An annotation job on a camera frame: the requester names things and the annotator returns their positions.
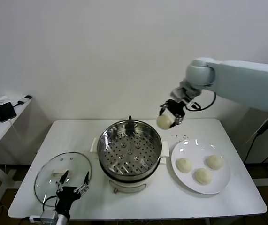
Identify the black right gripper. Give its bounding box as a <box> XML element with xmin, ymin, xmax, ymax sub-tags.
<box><xmin>159</xmin><ymin>99</ymin><xmax>186</xmax><ymax>128</ymax></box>

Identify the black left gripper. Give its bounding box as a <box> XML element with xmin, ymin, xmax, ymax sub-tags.
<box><xmin>55</xmin><ymin>170</ymin><xmax>90</xmax><ymax>211</ymax></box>

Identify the white steamed baozi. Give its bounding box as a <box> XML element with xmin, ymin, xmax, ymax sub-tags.
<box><xmin>156</xmin><ymin>113</ymin><xmax>176</xmax><ymax>130</ymax></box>
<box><xmin>193</xmin><ymin>168</ymin><xmax>213</xmax><ymax>186</ymax></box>
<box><xmin>176</xmin><ymin>157</ymin><xmax>193</xmax><ymax>174</ymax></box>
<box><xmin>206</xmin><ymin>155</ymin><xmax>224</xmax><ymax>170</ymax></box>

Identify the glass pot lid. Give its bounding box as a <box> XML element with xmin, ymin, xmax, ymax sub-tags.
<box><xmin>34</xmin><ymin>152</ymin><xmax>93</xmax><ymax>208</ymax></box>

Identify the stainless steel steamer basket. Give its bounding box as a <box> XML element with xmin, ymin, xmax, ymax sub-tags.
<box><xmin>97</xmin><ymin>120</ymin><xmax>162</xmax><ymax>179</ymax></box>

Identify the white round plate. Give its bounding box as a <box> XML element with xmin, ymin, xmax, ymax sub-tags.
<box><xmin>170</xmin><ymin>139</ymin><xmax>231</xmax><ymax>195</ymax></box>

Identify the black smartphone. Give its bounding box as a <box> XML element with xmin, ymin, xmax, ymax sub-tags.
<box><xmin>0</xmin><ymin>102</ymin><xmax>17</xmax><ymax>123</ymax></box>

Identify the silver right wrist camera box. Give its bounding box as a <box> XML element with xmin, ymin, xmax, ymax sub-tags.
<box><xmin>170</xmin><ymin>86</ymin><xmax>192</xmax><ymax>103</ymax></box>

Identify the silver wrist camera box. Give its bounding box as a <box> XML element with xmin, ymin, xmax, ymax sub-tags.
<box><xmin>170</xmin><ymin>86</ymin><xmax>192</xmax><ymax>103</ymax></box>
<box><xmin>29</xmin><ymin>210</ymin><xmax>58</xmax><ymax>223</ymax></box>

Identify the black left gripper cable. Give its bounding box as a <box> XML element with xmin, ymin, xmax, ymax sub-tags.
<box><xmin>42</xmin><ymin>196</ymin><xmax>59</xmax><ymax>209</ymax></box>

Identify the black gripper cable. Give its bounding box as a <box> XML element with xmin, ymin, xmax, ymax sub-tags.
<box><xmin>42</xmin><ymin>196</ymin><xmax>59</xmax><ymax>209</ymax></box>
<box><xmin>187</xmin><ymin>91</ymin><xmax>217</xmax><ymax>111</ymax></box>

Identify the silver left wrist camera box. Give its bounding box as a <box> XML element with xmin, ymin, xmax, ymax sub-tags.
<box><xmin>29</xmin><ymin>210</ymin><xmax>58</xmax><ymax>223</ymax></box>

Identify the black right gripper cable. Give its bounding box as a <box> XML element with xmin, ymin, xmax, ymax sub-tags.
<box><xmin>187</xmin><ymin>91</ymin><xmax>217</xmax><ymax>111</ymax></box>

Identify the thin white charging cable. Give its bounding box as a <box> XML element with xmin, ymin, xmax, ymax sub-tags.
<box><xmin>7</xmin><ymin>119</ymin><xmax>25</xmax><ymax>141</ymax></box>

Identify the black power adapter cable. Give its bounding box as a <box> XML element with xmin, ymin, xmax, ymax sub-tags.
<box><xmin>243</xmin><ymin>112</ymin><xmax>268</xmax><ymax>165</ymax></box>

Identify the black cable with connectors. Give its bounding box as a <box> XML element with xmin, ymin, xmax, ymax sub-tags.
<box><xmin>11</xmin><ymin>95</ymin><xmax>33</xmax><ymax>108</ymax></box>

